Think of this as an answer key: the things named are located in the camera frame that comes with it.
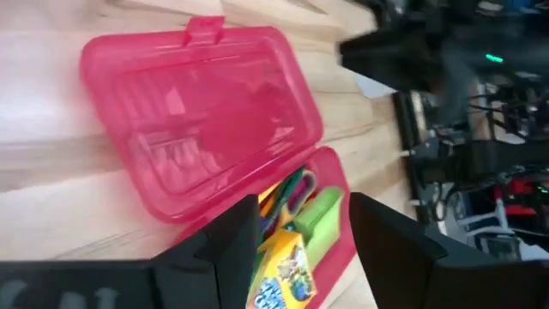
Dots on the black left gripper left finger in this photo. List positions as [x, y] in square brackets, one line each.
[128, 285]

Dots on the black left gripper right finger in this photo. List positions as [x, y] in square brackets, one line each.
[429, 283]

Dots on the green sticky note pad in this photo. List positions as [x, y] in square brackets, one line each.
[321, 223]

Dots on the yellow crayon box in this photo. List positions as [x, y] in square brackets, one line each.
[283, 274]

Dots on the orange pencil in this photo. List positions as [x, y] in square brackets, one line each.
[267, 204]

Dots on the green pen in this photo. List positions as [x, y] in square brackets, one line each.
[286, 195]

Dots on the pink plastic pencil case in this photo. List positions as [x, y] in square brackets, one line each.
[193, 107]

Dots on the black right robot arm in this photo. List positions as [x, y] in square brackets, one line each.
[493, 161]

